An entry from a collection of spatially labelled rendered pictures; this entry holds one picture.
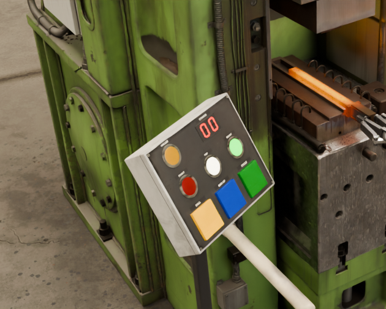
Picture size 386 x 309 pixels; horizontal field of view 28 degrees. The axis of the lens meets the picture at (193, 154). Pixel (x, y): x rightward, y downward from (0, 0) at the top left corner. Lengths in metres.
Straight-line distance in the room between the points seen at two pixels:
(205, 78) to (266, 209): 0.57
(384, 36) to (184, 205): 0.98
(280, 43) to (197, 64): 0.63
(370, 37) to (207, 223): 0.97
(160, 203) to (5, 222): 1.99
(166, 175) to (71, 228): 1.83
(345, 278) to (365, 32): 0.81
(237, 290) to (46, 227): 1.34
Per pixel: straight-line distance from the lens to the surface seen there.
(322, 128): 2.29
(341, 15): 2.17
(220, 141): 1.95
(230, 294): 2.56
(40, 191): 3.91
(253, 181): 1.99
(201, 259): 2.14
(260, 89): 2.29
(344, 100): 2.34
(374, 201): 2.50
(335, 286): 2.61
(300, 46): 2.76
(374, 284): 2.83
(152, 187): 1.82
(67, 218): 3.68
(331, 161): 2.29
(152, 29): 2.46
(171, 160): 1.82
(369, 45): 2.57
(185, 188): 1.84
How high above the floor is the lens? 2.14
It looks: 32 degrees down
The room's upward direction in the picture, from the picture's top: 6 degrees counter-clockwise
